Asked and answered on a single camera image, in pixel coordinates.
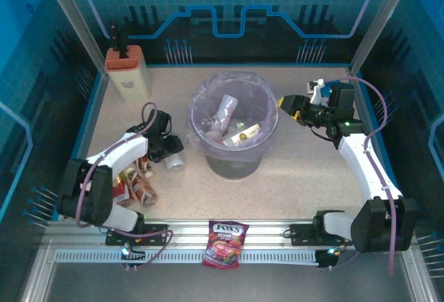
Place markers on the small white-labelled bottle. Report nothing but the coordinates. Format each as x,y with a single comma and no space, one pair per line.
175,164

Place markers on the brown label plastic bottle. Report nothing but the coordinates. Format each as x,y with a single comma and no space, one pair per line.
145,191
145,167

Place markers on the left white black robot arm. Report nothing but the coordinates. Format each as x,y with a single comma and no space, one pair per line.
118,152

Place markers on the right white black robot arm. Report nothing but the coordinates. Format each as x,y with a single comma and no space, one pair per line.
364,163

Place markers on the purple plastic bin liner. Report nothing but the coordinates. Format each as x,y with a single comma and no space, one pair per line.
201,90

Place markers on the grey plastic bin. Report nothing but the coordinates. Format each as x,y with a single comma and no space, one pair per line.
232,168

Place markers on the red gold label bottle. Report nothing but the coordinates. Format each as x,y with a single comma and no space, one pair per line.
121,192

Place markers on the beige knife block orange top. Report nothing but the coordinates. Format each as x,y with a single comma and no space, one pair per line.
130,80

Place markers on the small black electronics module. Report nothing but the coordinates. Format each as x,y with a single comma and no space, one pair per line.
327,258
133,257

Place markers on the purple candy bag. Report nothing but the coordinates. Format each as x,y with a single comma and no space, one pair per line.
223,243

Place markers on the aluminium frame post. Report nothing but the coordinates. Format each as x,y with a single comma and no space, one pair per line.
73,21
381,21

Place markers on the aluminium mounting rail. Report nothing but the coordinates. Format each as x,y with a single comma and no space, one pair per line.
270,232

